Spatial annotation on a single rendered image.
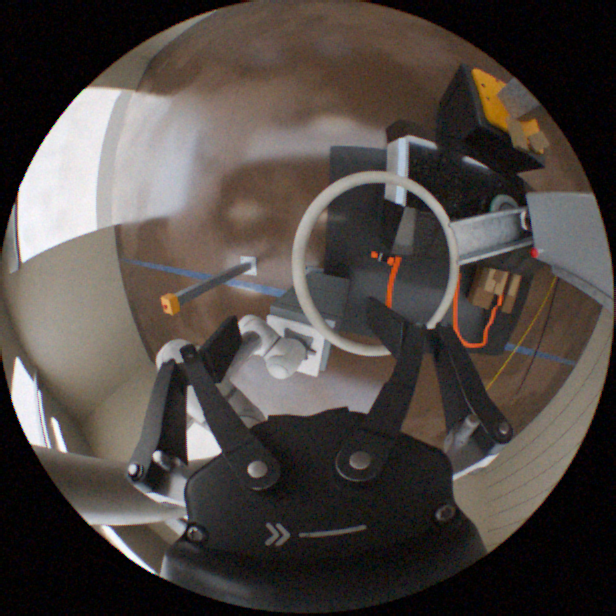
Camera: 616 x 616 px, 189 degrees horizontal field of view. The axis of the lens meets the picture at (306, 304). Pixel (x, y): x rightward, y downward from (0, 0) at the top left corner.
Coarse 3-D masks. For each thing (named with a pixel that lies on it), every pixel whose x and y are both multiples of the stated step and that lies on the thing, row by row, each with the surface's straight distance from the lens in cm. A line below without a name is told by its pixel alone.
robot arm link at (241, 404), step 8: (232, 392) 44; (240, 392) 46; (232, 400) 43; (240, 400) 43; (248, 400) 46; (240, 408) 42; (248, 408) 43; (256, 408) 48; (256, 416) 41; (264, 416) 48
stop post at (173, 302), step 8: (240, 264) 204; (248, 264) 205; (224, 272) 180; (232, 272) 184; (240, 272) 195; (248, 272) 214; (208, 280) 164; (216, 280) 169; (224, 280) 177; (192, 288) 152; (200, 288) 156; (208, 288) 163; (168, 296) 142; (176, 296) 140; (184, 296) 147; (192, 296) 152; (168, 304) 139; (176, 304) 141; (168, 312) 145; (176, 312) 142
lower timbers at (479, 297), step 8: (480, 272) 194; (480, 280) 192; (472, 288) 200; (480, 288) 195; (504, 288) 226; (472, 296) 197; (480, 296) 198; (488, 296) 204; (504, 296) 224; (512, 296) 229; (480, 304) 202; (488, 304) 208; (504, 304) 225; (512, 304) 234
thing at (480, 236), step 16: (512, 208) 80; (528, 208) 80; (448, 224) 58; (464, 224) 65; (480, 224) 68; (496, 224) 73; (512, 224) 79; (464, 240) 65; (480, 240) 68; (496, 240) 73; (512, 240) 79; (528, 240) 81; (464, 256) 64; (480, 256) 64
